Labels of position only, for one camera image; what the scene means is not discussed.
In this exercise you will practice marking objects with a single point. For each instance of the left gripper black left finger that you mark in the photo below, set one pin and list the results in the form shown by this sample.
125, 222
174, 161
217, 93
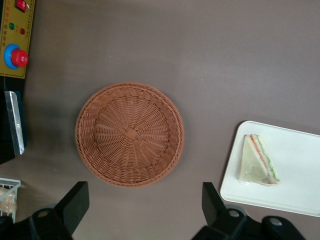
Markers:
72, 207

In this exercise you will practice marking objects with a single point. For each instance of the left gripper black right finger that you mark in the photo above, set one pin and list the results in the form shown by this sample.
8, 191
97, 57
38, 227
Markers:
213, 210

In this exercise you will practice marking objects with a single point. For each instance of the triangular sandwich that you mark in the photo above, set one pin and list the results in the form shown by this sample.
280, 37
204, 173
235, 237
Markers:
252, 162

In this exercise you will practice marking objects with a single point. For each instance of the round brown wicker basket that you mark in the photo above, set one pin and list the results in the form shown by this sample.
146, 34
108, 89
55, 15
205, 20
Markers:
130, 135

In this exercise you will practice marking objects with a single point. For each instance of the beige plastic serving tray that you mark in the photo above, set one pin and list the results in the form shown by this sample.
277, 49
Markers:
297, 160

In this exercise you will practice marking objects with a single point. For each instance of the clear bag of fried snacks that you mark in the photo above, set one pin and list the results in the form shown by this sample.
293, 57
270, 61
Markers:
7, 201

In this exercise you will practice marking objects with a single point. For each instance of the black machine with yellow panel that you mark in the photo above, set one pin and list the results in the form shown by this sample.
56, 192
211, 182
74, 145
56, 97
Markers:
10, 83

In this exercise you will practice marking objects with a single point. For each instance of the red emergency stop button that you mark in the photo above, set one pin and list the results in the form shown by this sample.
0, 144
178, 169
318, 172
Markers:
18, 58

